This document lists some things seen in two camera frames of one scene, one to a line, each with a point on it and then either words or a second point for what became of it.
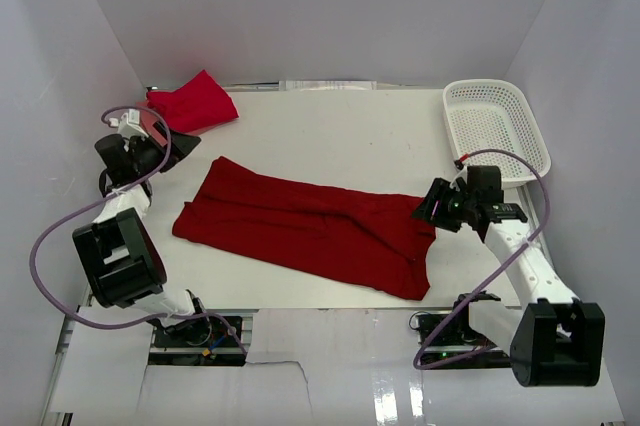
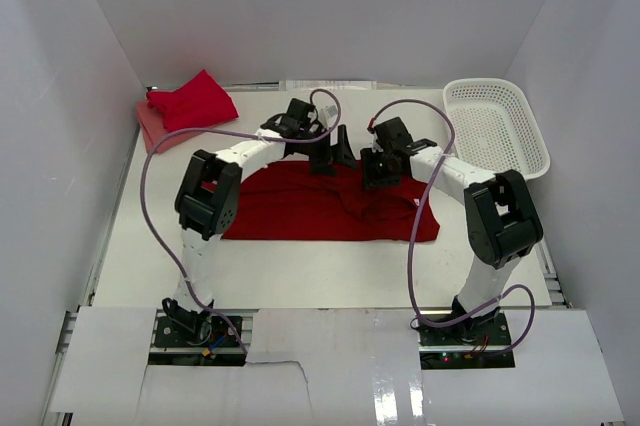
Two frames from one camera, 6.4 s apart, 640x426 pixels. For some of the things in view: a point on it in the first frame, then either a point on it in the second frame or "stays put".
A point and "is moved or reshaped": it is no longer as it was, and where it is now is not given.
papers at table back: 327,85 stays put
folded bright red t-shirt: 197,103 stays put
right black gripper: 439,204 -> 379,169
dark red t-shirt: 381,240 is moved or reshaped
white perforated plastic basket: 492,114 stays put
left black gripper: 161,141 -> 324,149
